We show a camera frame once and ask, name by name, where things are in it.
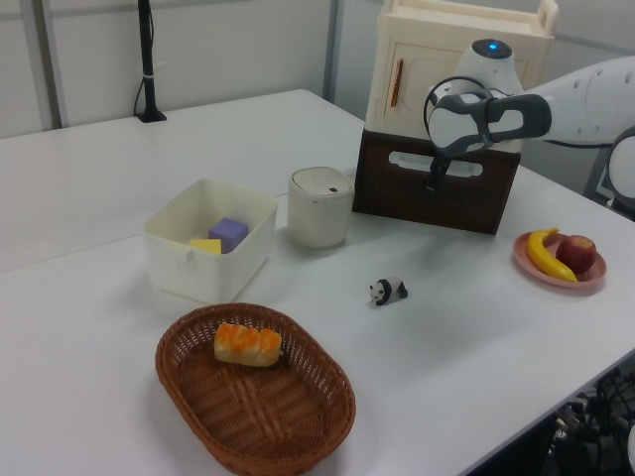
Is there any pink plate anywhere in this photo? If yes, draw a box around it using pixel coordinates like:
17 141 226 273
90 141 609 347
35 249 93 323
513 230 608 296

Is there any black white panda figurine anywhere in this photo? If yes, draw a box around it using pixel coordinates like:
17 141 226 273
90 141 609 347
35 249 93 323
367 276 410 308

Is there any cream desktop trash can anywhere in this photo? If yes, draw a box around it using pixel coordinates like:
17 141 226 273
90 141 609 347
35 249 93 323
288 166 356 249

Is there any yellow cube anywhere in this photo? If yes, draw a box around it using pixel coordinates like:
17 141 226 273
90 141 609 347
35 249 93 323
189 238 223 256

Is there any orange glazed bread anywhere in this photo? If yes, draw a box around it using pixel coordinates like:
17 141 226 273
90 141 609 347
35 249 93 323
213 322 283 367

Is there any cream plastic storage box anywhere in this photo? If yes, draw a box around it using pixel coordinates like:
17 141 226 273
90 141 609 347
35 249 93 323
364 0 560 145

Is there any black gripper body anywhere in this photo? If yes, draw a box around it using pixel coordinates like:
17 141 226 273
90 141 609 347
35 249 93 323
429 154 450 186

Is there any cream open plastic bin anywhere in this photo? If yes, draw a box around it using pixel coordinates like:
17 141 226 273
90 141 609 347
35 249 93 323
141 178 279 304

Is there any brown wicker basket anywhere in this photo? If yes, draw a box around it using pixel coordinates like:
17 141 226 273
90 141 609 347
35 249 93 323
155 302 357 475

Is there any purple cube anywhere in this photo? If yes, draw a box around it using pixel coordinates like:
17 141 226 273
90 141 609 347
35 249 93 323
207 216 249 254

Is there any copper door handle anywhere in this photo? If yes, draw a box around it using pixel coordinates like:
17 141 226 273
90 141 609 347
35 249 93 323
389 58 406 108

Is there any dark brown wooden cabinet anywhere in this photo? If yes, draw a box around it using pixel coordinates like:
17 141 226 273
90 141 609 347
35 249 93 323
351 127 521 235

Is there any brown drawer with white handle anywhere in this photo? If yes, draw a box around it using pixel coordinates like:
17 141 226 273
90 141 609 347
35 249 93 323
357 129 520 197

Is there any red apple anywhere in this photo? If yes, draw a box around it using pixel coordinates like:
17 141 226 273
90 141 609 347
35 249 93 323
555 234 597 274

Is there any yellow banana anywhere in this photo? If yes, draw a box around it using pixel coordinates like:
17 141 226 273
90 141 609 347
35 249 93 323
526 227 579 284

